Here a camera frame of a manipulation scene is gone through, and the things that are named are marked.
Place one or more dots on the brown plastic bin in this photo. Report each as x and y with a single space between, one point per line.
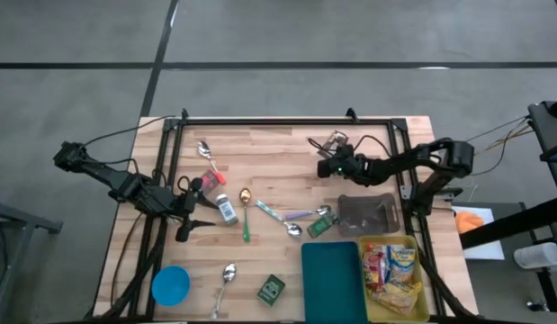
368 216

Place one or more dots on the blue bowl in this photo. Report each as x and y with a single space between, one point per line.
170 286

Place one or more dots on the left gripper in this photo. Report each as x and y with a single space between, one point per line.
186 209

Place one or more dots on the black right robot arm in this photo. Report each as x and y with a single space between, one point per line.
395 164

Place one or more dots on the spice jar white lid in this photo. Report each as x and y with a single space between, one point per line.
226 210

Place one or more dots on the white cylinder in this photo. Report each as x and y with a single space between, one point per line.
536 255

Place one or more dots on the black equipment cart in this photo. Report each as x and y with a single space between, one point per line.
548 130

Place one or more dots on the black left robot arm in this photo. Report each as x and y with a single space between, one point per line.
125 186

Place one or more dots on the red white ramen packet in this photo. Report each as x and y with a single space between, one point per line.
374 247

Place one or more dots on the brown snack packet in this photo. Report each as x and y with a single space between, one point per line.
334 138

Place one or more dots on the yellow plastic bin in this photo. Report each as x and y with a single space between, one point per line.
421 311

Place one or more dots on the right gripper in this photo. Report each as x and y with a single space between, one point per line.
338 164

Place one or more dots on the dark green tin box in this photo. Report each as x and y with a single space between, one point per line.
271 290

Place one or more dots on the black caster wheel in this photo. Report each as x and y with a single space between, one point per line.
536 306

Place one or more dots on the grey metal bench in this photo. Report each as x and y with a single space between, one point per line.
26 218

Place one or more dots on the teal plastic bin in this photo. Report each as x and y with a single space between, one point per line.
334 283

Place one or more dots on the red yellow ramen packet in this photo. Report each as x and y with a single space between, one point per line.
374 267

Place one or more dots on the blue ramen packet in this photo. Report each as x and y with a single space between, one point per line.
401 263

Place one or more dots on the white paper sheet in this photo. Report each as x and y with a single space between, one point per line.
485 252

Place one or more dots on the orange object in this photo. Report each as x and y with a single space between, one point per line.
468 221

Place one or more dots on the plain silver spoon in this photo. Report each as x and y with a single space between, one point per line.
228 273

